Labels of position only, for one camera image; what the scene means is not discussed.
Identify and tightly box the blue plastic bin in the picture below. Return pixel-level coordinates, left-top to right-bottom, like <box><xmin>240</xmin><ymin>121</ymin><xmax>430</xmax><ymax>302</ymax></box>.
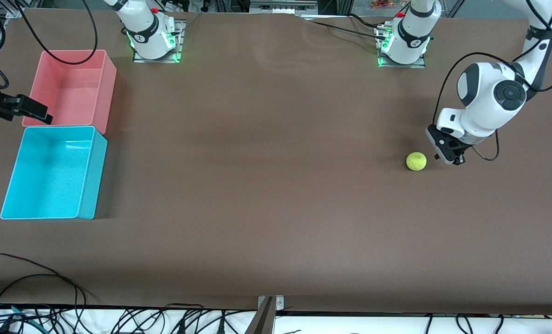
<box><xmin>0</xmin><ymin>125</ymin><xmax>108</xmax><ymax>220</ymax></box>

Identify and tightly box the aluminium frame rail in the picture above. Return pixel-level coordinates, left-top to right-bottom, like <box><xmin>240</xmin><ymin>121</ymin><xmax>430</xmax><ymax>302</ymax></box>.
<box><xmin>0</xmin><ymin>6</ymin><xmax>26</xmax><ymax>61</ymax></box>

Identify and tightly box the pink plastic bin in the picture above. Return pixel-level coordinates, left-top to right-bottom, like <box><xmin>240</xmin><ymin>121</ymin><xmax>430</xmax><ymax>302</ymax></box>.
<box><xmin>21</xmin><ymin>49</ymin><xmax>117</xmax><ymax>135</ymax></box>

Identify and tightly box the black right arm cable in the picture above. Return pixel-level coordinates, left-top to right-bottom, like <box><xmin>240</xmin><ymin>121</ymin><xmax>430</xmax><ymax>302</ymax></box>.
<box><xmin>18</xmin><ymin>0</ymin><xmax>98</xmax><ymax>65</ymax></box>

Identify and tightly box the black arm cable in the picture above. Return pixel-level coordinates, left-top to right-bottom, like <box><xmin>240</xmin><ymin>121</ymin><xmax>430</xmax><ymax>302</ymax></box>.
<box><xmin>435</xmin><ymin>0</ymin><xmax>552</xmax><ymax>162</ymax></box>
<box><xmin>18</xmin><ymin>0</ymin><xmax>98</xmax><ymax>65</ymax></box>

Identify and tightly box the grey power strip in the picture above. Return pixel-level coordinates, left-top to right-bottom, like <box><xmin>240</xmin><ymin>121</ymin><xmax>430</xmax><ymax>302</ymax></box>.
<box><xmin>249</xmin><ymin>0</ymin><xmax>319</xmax><ymax>13</ymax></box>

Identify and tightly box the yellow-green tennis ball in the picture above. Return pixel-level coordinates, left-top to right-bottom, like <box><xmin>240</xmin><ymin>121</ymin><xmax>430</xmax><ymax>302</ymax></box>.
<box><xmin>406</xmin><ymin>152</ymin><xmax>428</xmax><ymax>172</ymax></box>

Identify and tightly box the teal cable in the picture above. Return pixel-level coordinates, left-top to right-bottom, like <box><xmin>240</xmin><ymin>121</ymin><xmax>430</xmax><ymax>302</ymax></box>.
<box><xmin>0</xmin><ymin>302</ymin><xmax>42</xmax><ymax>328</ymax></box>

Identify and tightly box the brown table cover sheet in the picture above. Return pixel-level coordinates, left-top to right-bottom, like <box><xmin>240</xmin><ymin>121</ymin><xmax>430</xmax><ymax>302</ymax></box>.
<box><xmin>0</xmin><ymin>8</ymin><xmax>552</xmax><ymax>316</ymax></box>

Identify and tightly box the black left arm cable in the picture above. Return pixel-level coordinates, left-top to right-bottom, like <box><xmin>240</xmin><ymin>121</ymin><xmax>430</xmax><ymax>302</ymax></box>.
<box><xmin>435</xmin><ymin>0</ymin><xmax>552</xmax><ymax>162</ymax></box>

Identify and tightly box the grey metal bar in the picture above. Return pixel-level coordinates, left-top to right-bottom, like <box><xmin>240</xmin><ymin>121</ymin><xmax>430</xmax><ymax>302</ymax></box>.
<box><xmin>243</xmin><ymin>297</ymin><xmax>277</xmax><ymax>334</ymax></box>

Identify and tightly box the silver metal bracket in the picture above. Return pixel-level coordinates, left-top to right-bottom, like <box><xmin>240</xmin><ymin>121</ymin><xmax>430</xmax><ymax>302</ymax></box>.
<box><xmin>257</xmin><ymin>295</ymin><xmax>285</xmax><ymax>312</ymax></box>

